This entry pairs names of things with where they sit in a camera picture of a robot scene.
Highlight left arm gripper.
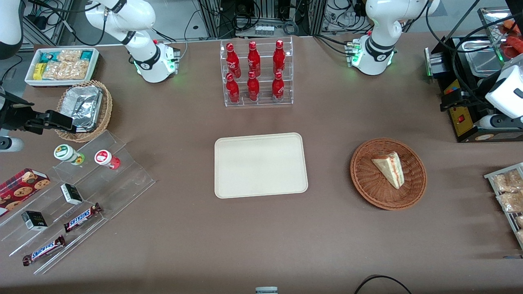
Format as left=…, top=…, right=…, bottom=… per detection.
left=440, top=78, right=492, bottom=112

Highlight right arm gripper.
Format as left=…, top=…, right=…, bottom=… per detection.
left=0, top=96, right=78, bottom=136

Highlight triangular sandwich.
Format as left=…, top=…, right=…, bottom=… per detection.
left=371, top=151, right=405, bottom=189

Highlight oval wicker basket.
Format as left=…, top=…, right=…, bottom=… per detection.
left=54, top=80, right=113, bottom=143

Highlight round brown wicker basket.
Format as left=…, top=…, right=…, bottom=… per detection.
left=350, top=138, right=427, bottom=211

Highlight cream rectangular serving tray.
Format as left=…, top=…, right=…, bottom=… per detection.
left=215, top=133, right=308, bottom=199

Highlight black food warmer machine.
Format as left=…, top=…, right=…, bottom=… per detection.
left=424, top=35, right=523, bottom=143

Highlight stacked aluminium foil trays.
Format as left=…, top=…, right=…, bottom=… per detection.
left=61, top=85, right=103, bottom=132

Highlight green lidded cup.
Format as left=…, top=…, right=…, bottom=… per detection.
left=54, top=144, right=86, bottom=166

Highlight stainless steel pan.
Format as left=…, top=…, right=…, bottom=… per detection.
left=462, top=38, right=504, bottom=78

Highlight clear bag of crackers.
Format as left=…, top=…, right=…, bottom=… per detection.
left=43, top=50, right=91, bottom=80

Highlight white plastic snack bin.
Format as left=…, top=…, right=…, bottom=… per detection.
left=25, top=47, right=100, bottom=88

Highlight red lidded cup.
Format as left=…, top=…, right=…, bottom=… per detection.
left=94, top=149, right=121, bottom=170

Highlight small black box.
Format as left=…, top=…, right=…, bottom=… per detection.
left=60, top=183, right=84, bottom=205
left=21, top=210, right=49, bottom=232

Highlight red sausage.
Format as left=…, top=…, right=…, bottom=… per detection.
left=504, top=36, right=523, bottom=60
left=502, top=20, right=523, bottom=36

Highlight red plaid cookie box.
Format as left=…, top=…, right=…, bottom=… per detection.
left=0, top=168, right=51, bottom=217

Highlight clear acrylic stepped shelf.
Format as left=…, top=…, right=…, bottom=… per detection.
left=0, top=130, right=156, bottom=275

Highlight clear bag of biscuits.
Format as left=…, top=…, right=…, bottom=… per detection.
left=496, top=192, right=523, bottom=213
left=492, top=169, right=523, bottom=193

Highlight Snickers chocolate bar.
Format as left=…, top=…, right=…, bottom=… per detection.
left=63, top=203, right=103, bottom=234
left=22, top=235, right=67, bottom=267

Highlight red cola bottle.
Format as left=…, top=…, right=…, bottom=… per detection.
left=226, top=42, right=241, bottom=78
left=226, top=73, right=241, bottom=104
left=247, top=71, right=261, bottom=102
left=247, top=41, right=261, bottom=77
left=271, top=71, right=285, bottom=103
left=273, top=40, right=286, bottom=75

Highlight clear acrylic bottle rack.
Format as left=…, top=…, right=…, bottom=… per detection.
left=220, top=36, right=294, bottom=107

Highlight wire rack of snacks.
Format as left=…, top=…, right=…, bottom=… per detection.
left=484, top=163, right=523, bottom=250

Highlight black cable loop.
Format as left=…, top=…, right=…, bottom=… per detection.
left=353, top=274, right=413, bottom=294

